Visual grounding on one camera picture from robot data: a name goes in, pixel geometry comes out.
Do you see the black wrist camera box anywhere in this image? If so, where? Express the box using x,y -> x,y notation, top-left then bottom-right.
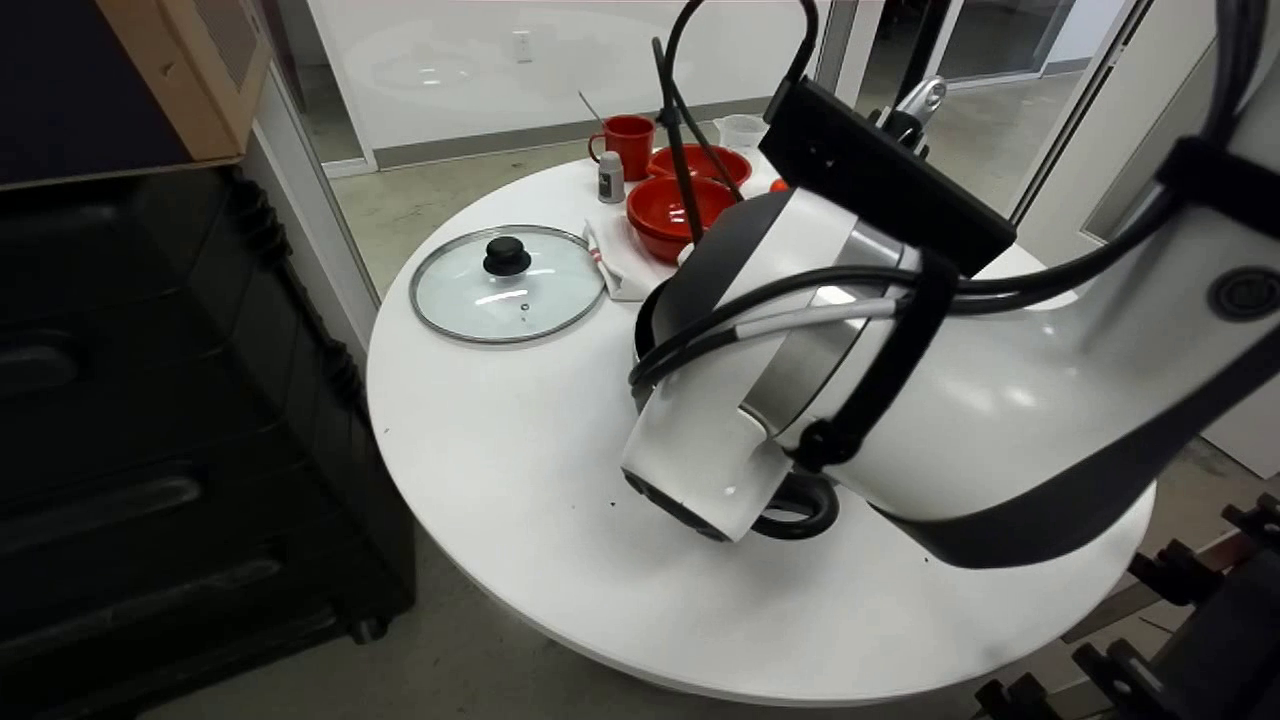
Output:
758,78 -> 1020,281

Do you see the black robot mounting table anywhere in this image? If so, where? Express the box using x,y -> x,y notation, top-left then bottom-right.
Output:
1157,537 -> 1280,720

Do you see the small grey can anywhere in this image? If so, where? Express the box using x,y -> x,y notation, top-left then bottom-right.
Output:
594,147 -> 630,209

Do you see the red bowl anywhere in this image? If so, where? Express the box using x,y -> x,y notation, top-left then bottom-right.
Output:
645,139 -> 762,193
625,178 -> 745,269

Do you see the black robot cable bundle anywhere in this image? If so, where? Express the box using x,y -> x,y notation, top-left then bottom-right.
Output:
630,0 -> 1280,473

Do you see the black cooking pot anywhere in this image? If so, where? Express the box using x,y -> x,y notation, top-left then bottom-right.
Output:
750,467 -> 843,543

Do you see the red mug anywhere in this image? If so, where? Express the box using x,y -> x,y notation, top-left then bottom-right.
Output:
583,113 -> 659,183

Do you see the glass lid black knob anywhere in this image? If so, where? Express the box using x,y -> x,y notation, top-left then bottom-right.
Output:
405,220 -> 614,350

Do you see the white red packet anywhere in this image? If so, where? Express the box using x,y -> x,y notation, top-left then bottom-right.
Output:
580,215 -> 632,310

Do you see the black camera stand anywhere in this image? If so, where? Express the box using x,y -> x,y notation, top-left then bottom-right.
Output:
872,0 -> 970,113

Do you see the black drawer cabinet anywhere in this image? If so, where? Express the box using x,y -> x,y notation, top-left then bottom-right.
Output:
0,166 -> 419,720

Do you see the clear plastic measuring cup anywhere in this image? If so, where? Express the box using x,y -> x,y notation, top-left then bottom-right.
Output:
711,113 -> 782,151

